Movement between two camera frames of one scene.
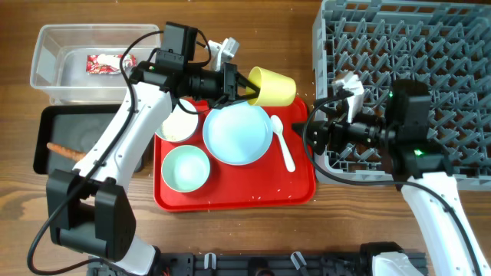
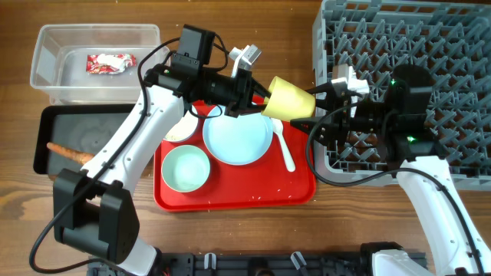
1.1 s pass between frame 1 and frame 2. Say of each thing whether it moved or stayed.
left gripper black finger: moved
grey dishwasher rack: stayed
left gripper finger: moved
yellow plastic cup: moved
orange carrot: stayed
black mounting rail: stayed
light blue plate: stayed
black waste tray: stayed
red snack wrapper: stayed
